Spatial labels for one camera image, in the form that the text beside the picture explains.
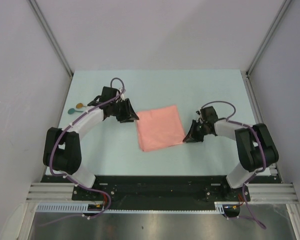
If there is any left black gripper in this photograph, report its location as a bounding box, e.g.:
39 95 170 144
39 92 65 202
110 98 139 124

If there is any pink satin napkin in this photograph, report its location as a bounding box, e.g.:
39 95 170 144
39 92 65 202
136 105 186 152

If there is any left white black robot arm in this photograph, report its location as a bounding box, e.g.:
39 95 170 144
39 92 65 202
43 86 139 200

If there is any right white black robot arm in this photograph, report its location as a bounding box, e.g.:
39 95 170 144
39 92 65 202
183 106 279 201

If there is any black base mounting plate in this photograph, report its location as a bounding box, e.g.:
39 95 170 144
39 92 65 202
72 175 251 210

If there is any gold spoon teal handle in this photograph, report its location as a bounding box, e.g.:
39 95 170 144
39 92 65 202
75 103 87 110

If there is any right aluminium table rail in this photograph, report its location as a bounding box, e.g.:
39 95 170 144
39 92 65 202
240 71 281 177

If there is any white slotted cable duct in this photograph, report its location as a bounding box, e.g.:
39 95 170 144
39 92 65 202
35 202 239 215

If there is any front aluminium cross rail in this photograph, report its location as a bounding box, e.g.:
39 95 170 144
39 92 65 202
26 183 299 204

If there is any left aluminium frame post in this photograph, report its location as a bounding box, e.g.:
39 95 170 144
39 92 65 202
26 0 74 79

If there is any aluminium frame post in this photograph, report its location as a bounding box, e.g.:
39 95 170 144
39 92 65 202
245 0 294 77
26 0 74 79

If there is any right aluminium frame post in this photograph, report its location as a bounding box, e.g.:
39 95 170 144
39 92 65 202
245 0 294 77

